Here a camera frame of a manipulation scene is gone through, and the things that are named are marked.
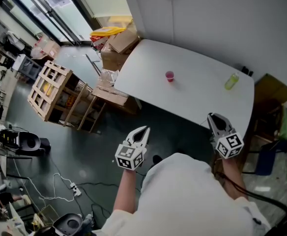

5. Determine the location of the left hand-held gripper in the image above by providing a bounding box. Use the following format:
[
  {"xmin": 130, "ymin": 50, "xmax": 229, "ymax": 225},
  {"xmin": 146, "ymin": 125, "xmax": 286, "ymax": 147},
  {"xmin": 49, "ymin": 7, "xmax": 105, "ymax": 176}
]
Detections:
[{"xmin": 115, "ymin": 125, "xmax": 151, "ymax": 171}]

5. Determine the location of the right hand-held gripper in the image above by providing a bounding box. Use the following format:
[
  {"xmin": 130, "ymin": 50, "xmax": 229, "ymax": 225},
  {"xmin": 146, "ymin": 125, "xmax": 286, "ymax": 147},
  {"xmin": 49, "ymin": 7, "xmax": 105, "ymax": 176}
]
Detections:
[{"xmin": 206, "ymin": 112, "xmax": 245, "ymax": 160}]

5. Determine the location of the person's right forearm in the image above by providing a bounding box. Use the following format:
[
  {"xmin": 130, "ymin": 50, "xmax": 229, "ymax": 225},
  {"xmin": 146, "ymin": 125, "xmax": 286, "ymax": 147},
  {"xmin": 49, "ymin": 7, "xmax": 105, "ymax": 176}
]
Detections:
[{"xmin": 218, "ymin": 156, "xmax": 249, "ymax": 203}]

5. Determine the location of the person's left forearm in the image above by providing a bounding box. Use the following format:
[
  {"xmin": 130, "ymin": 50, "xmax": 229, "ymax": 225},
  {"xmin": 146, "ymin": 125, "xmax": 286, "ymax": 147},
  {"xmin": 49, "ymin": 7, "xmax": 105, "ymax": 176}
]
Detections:
[{"xmin": 112, "ymin": 168, "xmax": 137, "ymax": 215}]

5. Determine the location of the green drink bottle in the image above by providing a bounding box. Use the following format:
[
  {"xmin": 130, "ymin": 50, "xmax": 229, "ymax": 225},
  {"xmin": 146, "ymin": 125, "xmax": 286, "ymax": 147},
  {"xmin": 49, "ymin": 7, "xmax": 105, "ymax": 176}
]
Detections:
[{"xmin": 224, "ymin": 72, "xmax": 240, "ymax": 91}]

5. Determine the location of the flat cardboard box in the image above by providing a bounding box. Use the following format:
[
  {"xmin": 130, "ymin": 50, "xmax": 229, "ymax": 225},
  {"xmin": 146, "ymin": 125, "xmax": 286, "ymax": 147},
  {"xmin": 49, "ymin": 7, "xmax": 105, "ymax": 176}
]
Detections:
[{"xmin": 91, "ymin": 81, "xmax": 137, "ymax": 114}]

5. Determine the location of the blue chair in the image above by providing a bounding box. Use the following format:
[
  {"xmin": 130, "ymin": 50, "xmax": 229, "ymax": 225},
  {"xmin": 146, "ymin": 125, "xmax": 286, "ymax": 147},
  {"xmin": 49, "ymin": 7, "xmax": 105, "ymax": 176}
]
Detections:
[{"xmin": 241, "ymin": 140, "xmax": 286, "ymax": 177}]

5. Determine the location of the brown wooden chair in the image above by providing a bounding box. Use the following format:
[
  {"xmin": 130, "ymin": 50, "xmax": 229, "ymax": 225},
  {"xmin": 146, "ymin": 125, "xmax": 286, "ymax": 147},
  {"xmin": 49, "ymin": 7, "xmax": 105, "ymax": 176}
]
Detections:
[{"xmin": 253, "ymin": 73, "xmax": 287, "ymax": 137}]

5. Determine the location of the person's white shirt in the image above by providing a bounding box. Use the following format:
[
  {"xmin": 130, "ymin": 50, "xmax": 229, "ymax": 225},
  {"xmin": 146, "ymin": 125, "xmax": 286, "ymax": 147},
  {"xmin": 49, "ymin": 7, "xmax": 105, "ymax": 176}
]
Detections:
[{"xmin": 100, "ymin": 152, "xmax": 272, "ymax": 236}]

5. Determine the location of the white power strip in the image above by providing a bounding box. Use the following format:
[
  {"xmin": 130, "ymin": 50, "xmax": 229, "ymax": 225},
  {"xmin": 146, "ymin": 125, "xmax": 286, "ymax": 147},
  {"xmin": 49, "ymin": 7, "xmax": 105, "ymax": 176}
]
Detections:
[{"xmin": 69, "ymin": 182, "xmax": 83, "ymax": 197}]

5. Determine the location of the large cardboard box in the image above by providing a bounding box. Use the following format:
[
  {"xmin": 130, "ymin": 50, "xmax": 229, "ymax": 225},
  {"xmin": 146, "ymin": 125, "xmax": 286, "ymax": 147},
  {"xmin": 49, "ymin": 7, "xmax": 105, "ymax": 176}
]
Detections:
[{"xmin": 100, "ymin": 29, "xmax": 141, "ymax": 71}]

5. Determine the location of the wooden slat crate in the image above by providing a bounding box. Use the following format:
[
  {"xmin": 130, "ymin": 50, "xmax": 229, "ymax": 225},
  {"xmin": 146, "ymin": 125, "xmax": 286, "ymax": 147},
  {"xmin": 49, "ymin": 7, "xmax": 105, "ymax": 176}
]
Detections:
[{"xmin": 27, "ymin": 60, "xmax": 107, "ymax": 134}]

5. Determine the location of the grey round appliance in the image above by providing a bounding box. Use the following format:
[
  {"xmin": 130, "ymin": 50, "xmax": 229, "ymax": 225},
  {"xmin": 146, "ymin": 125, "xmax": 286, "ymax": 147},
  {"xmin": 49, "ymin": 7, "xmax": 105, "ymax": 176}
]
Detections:
[
  {"xmin": 52, "ymin": 212, "xmax": 85, "ymax": 236},
  {"xmin": 15, "ymin": 131, "xmax": 52, "ymax": 156}
]

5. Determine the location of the yellow bin lid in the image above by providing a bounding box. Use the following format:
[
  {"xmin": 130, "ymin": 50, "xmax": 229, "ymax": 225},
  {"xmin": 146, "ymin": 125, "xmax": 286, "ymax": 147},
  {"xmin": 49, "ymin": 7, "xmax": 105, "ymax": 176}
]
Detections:
[{"xmin": 89, "ymin": 26, "xmax": 126, "ymax": 37}]

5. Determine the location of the black wall plug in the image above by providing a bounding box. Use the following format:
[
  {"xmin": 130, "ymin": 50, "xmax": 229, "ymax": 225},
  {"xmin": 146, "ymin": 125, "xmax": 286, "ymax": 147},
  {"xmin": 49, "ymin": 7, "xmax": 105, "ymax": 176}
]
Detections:
[{"xmin": 241, "ymin": 66, "xmax": 254, "ymax": 78}]

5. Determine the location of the thin black floor cable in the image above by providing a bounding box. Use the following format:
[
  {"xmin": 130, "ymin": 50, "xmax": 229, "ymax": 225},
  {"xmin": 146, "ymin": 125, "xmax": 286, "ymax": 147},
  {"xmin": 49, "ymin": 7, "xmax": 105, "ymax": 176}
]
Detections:
[{"xmin": 49, "ymin": 156, "xmax": 121, "ymax": 225}]

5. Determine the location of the thick black cable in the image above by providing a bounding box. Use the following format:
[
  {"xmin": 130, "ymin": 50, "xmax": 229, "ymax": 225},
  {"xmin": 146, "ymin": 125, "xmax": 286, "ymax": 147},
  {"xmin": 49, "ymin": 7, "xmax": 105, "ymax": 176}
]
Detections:
[{"xmin": 214, "ymin": 171, "xmax": 287, "ymax": 236}]

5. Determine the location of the white cable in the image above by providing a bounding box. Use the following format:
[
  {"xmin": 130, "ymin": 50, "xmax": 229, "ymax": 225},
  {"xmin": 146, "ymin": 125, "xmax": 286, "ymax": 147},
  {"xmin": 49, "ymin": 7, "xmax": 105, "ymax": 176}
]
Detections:
[{"xmin": 12, "ymin": 156, "xmax": 76, "ymax": 215}]

